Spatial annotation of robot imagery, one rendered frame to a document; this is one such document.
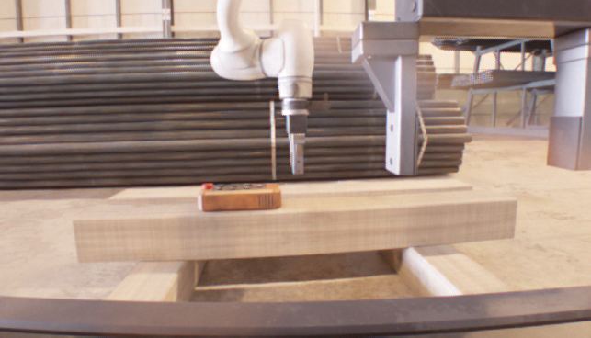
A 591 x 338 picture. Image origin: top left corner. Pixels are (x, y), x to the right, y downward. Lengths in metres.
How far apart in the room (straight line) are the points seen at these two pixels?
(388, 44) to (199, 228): 0.54
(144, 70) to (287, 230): 1.53
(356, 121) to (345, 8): 8.33
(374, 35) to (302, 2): 9.59
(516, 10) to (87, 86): 2.06
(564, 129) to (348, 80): 1.66
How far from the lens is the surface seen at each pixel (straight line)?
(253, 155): 1.68
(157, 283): 0.63
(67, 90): 2.20
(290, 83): 0.77
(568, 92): 0.29
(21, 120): 2.25
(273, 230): 0.64
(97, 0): 10.99
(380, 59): 0.21
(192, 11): 9.89
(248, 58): 0.81
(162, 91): 1.95
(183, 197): 0.82
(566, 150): 0.29
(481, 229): 0.81
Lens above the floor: 0.39
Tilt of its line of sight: 7 degrees down
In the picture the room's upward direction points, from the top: 1 degrees counter-clockwise
